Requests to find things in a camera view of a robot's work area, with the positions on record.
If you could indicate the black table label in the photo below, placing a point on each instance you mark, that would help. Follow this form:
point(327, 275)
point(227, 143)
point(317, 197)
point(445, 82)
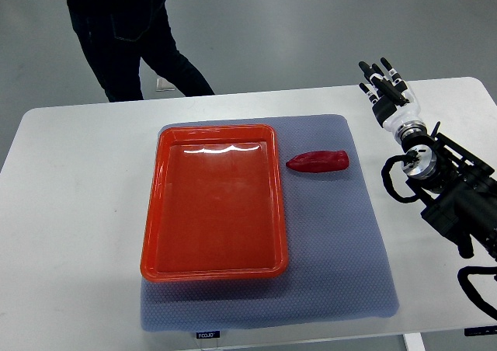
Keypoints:
point(480, 331)
point(208, 335)

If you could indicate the black right table label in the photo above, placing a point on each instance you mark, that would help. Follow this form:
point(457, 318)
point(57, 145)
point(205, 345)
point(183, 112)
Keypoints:
point(480, 331)

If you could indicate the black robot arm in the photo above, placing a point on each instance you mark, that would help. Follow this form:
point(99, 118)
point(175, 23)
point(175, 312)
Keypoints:
point(456, 187)

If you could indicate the red plastic tray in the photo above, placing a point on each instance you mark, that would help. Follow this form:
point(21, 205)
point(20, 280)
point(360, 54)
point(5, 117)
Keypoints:
point(216, 206)

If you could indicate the blue textured mat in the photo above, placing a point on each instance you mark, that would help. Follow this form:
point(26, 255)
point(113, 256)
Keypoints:
point(337, 264)

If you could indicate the white table leg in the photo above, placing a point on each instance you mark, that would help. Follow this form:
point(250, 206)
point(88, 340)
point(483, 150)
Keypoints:
point(414, 342)

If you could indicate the person in dark clothes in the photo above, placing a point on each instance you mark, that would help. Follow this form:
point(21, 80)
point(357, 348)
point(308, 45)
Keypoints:
point(117, 35)

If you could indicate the red pepper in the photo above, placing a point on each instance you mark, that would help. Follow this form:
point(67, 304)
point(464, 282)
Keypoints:
point(319, 161)

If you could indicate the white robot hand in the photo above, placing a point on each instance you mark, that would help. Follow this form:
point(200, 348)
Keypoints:
point(393, 100)

